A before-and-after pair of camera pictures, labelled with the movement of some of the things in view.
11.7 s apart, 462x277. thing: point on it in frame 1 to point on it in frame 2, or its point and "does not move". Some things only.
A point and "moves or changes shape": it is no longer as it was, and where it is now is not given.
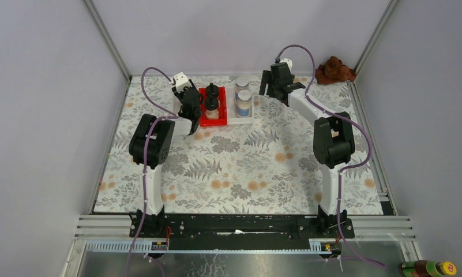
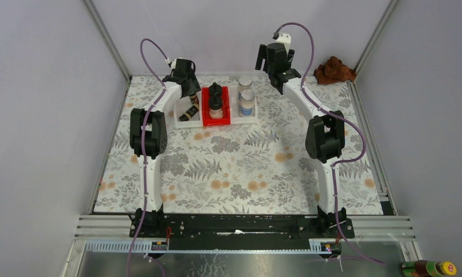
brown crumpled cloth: (333, 71) does not move
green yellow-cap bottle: (427, 268) does not move
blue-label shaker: (244, 97) moves or changes shape
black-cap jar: (212, 90) moves or changes shape
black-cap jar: (211, 111) moves or changes shape
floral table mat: (266, 169) does not move
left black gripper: (179, 94) to (191, 86)
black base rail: (240, 228) does not move
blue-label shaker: (242, 83) does not move
